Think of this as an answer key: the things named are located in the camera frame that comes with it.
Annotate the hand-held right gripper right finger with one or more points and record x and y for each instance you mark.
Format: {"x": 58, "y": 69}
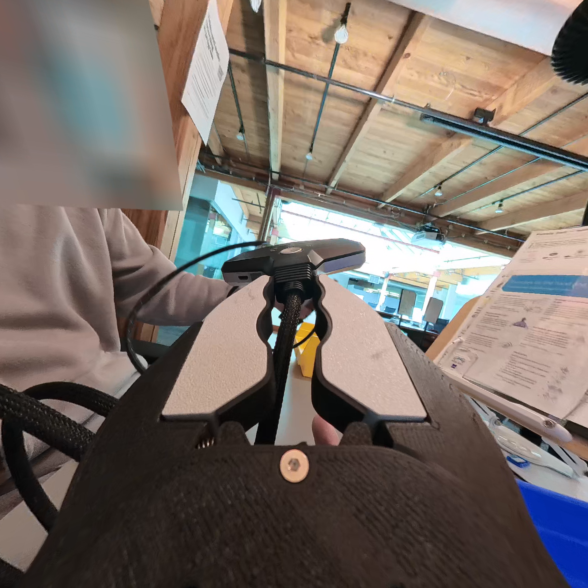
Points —
{"x": 367, "y": 358}

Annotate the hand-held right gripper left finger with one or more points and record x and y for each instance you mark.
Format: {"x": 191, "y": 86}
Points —
{"x": 220, "y": 358}

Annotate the black usb hub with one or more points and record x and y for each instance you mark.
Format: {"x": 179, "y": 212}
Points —
{"x": 330, "y": 252}

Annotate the person's left forearm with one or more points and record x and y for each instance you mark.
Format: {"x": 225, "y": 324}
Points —
{"x": 183, "y": 294}

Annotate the person's left hand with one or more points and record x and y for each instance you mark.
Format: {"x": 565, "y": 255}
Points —
{"x": 326, "y": 432}

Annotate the yellow bin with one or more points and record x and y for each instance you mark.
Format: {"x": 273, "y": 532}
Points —
{"x": 305, "y": 356}

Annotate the ceiling projector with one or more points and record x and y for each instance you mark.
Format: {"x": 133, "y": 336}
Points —
{"x": 427, "y": 236}

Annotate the printed document board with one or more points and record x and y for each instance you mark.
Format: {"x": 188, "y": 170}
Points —
{"x": 528, "y": 330}

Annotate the person's grey sweater torso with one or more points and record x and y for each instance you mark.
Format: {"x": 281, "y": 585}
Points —
{"x": 46, "y": 298}

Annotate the blue bin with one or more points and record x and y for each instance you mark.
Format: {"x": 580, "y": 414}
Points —
{"x": 560, "y": 528}

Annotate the white paper sheet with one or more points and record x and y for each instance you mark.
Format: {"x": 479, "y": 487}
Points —
{"x": 206, "y": 69}

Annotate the black ribbed round object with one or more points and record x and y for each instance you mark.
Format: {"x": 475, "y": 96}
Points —
{"x": 574, "y": 46}

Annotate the wooden post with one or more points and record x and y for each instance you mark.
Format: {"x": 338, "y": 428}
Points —
{"x": 183, "y": 151}

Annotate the black ceiling track rail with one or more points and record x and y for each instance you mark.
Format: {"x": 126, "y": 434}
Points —
{"x": 505, "y": 138}

